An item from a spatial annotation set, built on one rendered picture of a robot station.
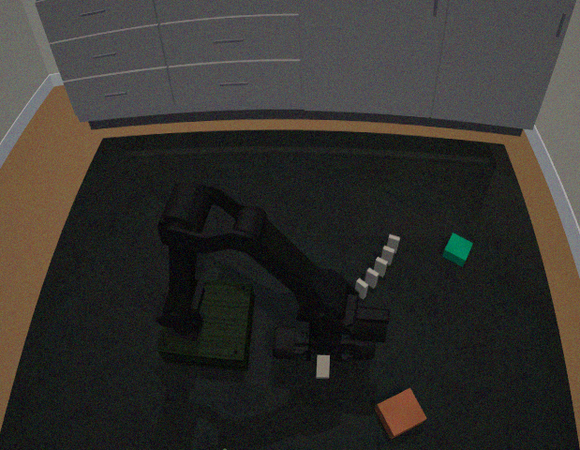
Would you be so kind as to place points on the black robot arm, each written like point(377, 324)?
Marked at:
point(326, 300)

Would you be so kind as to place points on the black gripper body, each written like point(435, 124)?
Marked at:
point(286, 345)

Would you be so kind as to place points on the green rectangular block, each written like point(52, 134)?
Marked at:
point(457, 249)

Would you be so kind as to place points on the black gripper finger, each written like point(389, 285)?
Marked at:
point(341, 356)
point(307, 355)

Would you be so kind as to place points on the grey domino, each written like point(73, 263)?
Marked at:
point(380, 266)
point(323, 366)
point(361, 287)
point(387, 254)
point(371, 278)
point(393, 242)

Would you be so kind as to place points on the orange-brown block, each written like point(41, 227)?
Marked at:
point(400, 413)

